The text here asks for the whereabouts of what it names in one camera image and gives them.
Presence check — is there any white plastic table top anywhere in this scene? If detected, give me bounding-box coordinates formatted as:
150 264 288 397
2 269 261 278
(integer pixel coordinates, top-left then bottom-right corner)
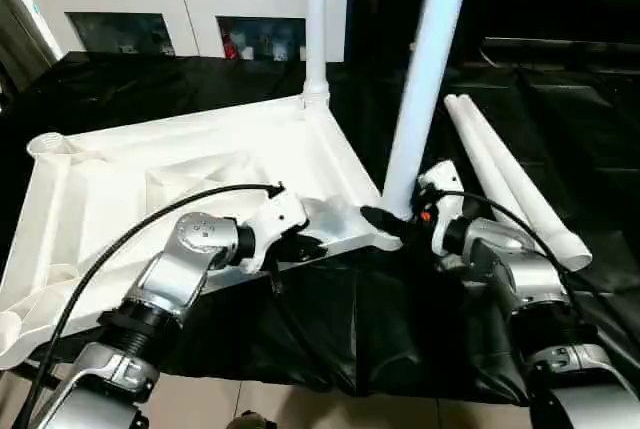
0 93 404 370

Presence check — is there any black mat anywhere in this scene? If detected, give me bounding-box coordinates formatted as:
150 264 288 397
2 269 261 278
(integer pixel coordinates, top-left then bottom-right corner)
0 48 640 408

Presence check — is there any long dark bar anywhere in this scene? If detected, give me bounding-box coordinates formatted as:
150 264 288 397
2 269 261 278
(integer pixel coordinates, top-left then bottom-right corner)
482 36 640 58

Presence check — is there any grey curtain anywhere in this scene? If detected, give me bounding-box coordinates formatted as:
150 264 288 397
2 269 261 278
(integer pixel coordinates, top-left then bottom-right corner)
0 0 57 96

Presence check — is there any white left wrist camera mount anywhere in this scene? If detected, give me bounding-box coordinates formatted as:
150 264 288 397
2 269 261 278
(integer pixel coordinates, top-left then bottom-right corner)
239 193 309 275

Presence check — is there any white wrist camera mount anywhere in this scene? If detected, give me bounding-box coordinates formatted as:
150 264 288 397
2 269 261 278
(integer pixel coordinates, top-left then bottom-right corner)
417 161 469 258
239 193 309 275

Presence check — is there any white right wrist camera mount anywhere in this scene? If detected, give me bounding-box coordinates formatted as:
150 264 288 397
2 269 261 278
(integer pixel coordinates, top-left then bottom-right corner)
417 161 469 258

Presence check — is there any black folding stand frame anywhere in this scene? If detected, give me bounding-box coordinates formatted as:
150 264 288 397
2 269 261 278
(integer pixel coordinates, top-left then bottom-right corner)
19 357 66 391

